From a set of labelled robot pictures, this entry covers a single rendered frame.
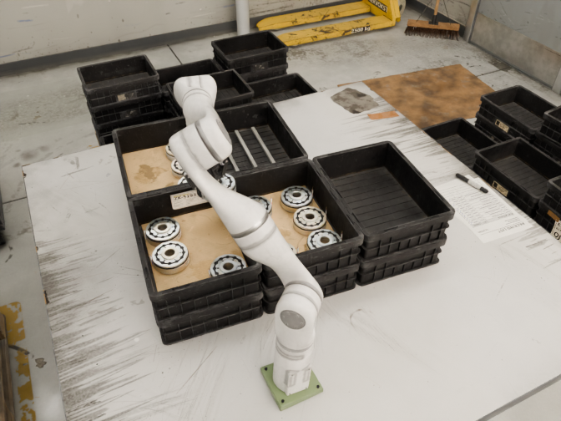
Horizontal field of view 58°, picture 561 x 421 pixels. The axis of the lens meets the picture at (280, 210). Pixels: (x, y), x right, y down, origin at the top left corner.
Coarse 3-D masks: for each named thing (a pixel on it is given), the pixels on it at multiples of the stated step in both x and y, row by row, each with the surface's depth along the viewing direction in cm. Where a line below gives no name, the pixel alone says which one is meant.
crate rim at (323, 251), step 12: (264, 168) 164; (276, 168) 164; (312, 168) 165; (324, 180) 159; (336, 204) 152; (348, 216) 148; (348, 240) 140; (360, 240) 140; (300, 252) 137; (312, 252) 137; (324, 252) 138
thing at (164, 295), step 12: (156, 192) 155; (168, 192) 155; (132, 204) 151; (132, 216) 147; (144, 264) 134; (144, 276) 131; (216, 276) 131; (228, 276) 131; (240, 276) 132; (180, 288) 128; (192, 288) 129; (204, 288) 130; (156, 300) 127
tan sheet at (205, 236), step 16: (144, 224) 159; (192, 224) 159; (208, 224) 159; (192, 240) 154; (208, 240) 154; (224, 240) 154; (192, 256) 149; (208, 256) 149; (240, 256) 149; (192, 272) 145; (208, 272) 145; (160, 288) 140
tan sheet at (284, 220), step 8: (280, 192) 171; (272, 200) 168; (312, 200) 168; (272, 208) 165; (280, 208) 165; (272, 216) 162; (280, 216) 162; (288, 216) 162; (280, 224) 159; (288, 224) 159; (328, 224) 159; (280, 232) 157; (288, 232) 157; (296, 232) 157; (288, 240) 154; (296, 240) 154; (304, 240) 154; (296, 248) 152; (304, 248) 152
